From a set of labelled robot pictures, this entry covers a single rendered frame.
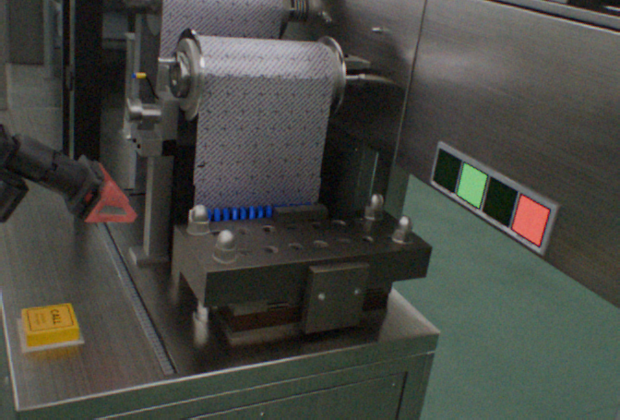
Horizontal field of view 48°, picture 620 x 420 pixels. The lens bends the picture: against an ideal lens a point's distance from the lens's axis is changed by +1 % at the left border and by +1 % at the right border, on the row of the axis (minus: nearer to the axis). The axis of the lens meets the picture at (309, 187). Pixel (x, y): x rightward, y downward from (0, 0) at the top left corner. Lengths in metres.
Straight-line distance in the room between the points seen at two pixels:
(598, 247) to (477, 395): 1.83
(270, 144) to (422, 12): 0.33
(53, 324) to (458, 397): 1.82
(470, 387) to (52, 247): 1.78
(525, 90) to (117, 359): 0.67
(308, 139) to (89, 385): 0.53
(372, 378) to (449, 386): 1.50
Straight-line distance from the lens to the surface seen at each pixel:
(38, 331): 1.06
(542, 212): 0.94
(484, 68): 1.02
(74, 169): 1.08
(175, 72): 1.15
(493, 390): 2.73
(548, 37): 0.94
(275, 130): 1.17
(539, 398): 2.78
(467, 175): 1.04
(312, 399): 1.14
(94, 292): 1.20
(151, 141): 1.19
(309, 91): 1.18
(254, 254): 1.06
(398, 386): 1.23
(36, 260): 1.30
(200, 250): 1.05
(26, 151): 1.05
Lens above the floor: 1.51
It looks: 21 degrees down
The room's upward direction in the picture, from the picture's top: 8 degrees clockwise
